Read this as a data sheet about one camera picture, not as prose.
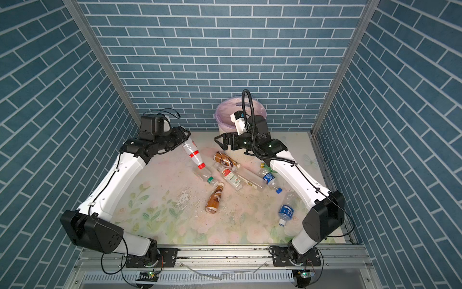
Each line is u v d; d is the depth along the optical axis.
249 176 0.94
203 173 0.99
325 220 0.48
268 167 0.57
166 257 0.74
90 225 0.39
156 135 0.58
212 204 0.84
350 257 0.76
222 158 1.01
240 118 0.65
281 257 0.74
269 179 0.93
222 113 0.96
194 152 0.74
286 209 0.82
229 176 0.93
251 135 0.58
